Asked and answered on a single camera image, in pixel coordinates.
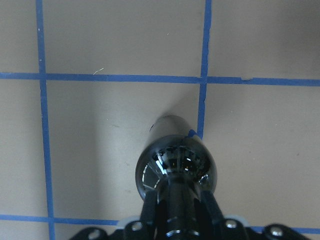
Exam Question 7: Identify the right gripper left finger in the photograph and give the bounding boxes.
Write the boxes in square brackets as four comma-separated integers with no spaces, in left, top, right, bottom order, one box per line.
[139,191,158,228]

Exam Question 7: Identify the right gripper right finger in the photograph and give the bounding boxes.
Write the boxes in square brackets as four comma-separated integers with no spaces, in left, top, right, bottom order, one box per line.
[200,190,225,225]

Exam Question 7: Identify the black wine bottle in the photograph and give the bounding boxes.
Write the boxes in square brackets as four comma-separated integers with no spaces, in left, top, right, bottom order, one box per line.
[134,114,219,238]

